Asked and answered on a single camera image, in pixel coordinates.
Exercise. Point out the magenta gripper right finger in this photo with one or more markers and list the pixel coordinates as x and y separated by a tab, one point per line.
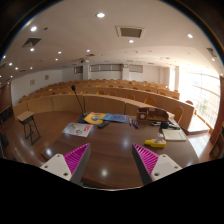
152	166

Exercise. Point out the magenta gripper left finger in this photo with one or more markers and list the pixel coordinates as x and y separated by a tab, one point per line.
70	166

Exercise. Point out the white notebook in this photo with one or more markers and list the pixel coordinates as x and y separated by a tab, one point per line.
173	135

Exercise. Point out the black device on desk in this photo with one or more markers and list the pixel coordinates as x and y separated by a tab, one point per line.
165	125

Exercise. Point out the black gooseneck desk microphone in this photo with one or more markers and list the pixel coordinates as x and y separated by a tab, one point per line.
83	115

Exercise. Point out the wooden desk organizer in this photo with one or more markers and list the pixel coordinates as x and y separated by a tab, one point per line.
151	114

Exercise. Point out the yellow book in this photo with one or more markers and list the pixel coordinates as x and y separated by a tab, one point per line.
94	118

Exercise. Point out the small wooden lectern stand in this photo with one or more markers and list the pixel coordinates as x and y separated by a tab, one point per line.
30	128

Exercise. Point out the black remote control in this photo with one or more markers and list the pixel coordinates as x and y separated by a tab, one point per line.
103	124

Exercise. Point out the blue book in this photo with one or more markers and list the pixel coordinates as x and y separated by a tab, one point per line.
121	118

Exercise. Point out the curved wooden front bench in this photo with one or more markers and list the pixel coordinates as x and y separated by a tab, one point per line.
101	104

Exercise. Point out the ceiling projector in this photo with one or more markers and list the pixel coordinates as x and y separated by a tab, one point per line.
85	61

